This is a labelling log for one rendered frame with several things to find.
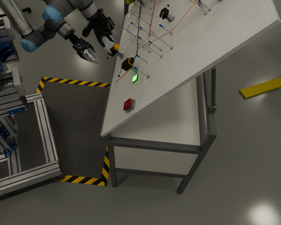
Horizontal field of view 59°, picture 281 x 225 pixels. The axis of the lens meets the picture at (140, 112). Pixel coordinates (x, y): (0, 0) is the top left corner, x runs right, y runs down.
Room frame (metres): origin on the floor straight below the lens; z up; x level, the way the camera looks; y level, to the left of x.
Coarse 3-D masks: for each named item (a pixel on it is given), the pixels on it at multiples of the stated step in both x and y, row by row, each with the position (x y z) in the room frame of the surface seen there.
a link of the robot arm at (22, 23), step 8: (0, 0) 1.03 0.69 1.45; (8, 0) 1.05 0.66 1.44; (8, 8) 1.03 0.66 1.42; (16, 8) 1.05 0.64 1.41; (8, 16) 1.02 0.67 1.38; (16, 16) 1.02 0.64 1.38; (24, 16) 1.05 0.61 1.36; (16, 24) 1.01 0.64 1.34; (24, 24) 1.02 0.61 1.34; (24, 32) 1.00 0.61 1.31; (32, 32) 1.02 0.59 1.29; (40, 32) 1.06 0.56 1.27; (24, 40) 0.98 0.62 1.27; (32, 40) 1.00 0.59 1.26; (40, 40) 1.03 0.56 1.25; (24, 48) 0.98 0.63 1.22; (32, 48) 0.97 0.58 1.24
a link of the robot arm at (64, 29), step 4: (64, 24) 1.08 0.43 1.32; (68, 24) 1.11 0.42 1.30; (60, 28) 1.06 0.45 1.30; (64, 28) 1.07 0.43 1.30; (68, 28) 1.08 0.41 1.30; (72, 28) 1.10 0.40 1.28; (60, 32) 1.05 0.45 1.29; (64, 32) 1.05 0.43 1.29; (68, 32) 1.06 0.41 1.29; (64, 36) 1.05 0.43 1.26
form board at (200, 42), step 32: (160, 0) 1.53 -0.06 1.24; (192, 0) 1.20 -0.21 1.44; (224, 0) 0.99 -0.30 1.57; (256, 0) 0.85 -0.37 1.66; (128, 32) 1.54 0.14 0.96; (160, 32) 1.18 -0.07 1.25; (192, 32) 0.96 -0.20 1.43; (224, 32) 0.81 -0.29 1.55; (256, 32) 0.70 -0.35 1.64; (160, 64) 0.91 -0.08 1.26; (192, 64) 0.76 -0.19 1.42; (128, 96) 0.85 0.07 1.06; (160, 96) 0.70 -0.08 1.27
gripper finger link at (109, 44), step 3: (102, 39) 0.97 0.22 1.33; (105, 39) 0.97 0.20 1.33; (105, 42) 0.97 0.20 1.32; (108, 42) 0.97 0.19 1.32; (111, 42) 0.97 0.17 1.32; (105, 45) 0.96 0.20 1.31; (108, 45) 0.97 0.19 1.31; (111, 45) 0.96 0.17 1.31; (105, 48) 0.96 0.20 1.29; (108, 48) 0.96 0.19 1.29; (108, 51) 0.96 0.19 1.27
